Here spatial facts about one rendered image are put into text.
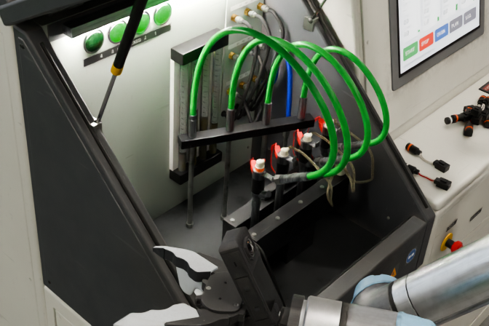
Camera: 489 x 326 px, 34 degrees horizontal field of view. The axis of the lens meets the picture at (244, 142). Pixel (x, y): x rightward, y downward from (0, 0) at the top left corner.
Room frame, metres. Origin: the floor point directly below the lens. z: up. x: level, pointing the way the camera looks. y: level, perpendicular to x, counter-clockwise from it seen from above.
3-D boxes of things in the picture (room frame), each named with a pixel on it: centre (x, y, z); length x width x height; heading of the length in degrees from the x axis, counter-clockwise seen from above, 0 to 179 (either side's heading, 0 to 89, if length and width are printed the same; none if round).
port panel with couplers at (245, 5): (1.68, 0.01, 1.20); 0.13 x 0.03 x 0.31; 140
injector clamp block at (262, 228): (1.42, -0.11, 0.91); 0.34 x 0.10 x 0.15; 140
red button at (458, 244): (1.50, -0.54, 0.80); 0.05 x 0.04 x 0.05; 140
